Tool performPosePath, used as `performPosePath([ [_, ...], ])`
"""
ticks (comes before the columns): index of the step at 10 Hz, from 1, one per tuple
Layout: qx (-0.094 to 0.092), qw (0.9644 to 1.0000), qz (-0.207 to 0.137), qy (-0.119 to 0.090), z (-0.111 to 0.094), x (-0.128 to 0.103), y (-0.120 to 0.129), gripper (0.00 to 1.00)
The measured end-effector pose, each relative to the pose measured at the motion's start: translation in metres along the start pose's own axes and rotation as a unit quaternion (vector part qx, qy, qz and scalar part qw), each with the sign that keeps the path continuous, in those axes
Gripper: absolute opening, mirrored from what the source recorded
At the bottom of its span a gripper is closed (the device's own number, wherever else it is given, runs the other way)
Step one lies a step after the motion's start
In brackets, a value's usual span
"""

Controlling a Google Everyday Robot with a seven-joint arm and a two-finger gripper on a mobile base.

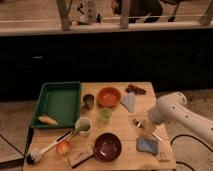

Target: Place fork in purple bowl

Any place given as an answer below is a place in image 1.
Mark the green spoon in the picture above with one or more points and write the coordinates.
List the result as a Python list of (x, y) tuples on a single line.
[(79, 129)]

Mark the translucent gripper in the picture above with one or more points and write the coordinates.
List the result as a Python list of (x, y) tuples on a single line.
[(135, 121)]

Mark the white dish brush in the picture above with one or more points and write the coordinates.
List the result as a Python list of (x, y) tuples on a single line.
[(35, 155)]

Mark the blue sponge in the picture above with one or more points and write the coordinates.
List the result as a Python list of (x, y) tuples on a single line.
[(147, 145)]

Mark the wooden block with black handle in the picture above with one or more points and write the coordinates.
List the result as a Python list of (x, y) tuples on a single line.
[(80, 158)]

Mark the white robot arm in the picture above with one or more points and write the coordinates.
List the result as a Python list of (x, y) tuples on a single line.
[(173, 106)]

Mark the green plastic tray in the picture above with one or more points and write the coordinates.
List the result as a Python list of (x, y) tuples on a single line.
[(59, 101)]

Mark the wooden table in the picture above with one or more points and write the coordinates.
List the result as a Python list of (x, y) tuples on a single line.
[(130, 159)]

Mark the white mug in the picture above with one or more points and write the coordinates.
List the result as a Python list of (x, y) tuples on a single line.
[(83, 125)]

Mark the light blue cloth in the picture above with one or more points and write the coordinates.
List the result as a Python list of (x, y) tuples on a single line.
[(128, 101)]

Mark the red yellow apple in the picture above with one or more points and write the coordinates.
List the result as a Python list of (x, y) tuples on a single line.
[(63, 148)]

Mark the dark purple bowl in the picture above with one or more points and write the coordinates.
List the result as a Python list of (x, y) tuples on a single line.
[(107, 147)]

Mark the small metal cup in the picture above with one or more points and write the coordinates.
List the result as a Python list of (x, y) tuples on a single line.
[(88, 100)]

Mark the small green cup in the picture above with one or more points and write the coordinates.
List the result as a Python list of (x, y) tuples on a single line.
[(105, 115)]

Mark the silver metal fork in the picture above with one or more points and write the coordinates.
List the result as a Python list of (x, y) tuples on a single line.
[(156, 135)]

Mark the orange bowl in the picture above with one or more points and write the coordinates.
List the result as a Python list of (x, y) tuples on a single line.
[(108, 97)]

